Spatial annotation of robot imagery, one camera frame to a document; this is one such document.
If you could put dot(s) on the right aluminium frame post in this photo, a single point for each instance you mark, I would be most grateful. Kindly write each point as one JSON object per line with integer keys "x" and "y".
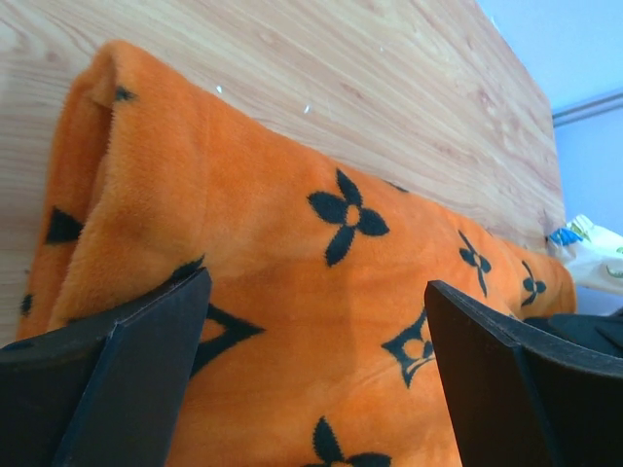
{"x": 588, "y": 108}

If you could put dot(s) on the orange patterned pillowcase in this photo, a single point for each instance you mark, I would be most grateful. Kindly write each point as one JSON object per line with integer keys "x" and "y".
{"x": 315, "y": 349}

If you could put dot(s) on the white cartoon print cloth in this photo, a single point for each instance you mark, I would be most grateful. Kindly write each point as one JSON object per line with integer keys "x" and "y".
{"x": 591, "y": 254}

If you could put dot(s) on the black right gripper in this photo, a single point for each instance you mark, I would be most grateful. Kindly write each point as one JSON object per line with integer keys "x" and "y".
{"x": 599, "y": 333}

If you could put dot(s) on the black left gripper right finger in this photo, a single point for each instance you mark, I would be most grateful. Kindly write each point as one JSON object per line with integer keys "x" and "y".
{"x": 519, "y": 396}

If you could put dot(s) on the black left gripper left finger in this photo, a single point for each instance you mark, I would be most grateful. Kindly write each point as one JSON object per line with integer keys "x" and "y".
{"x": 105, "y": 390}

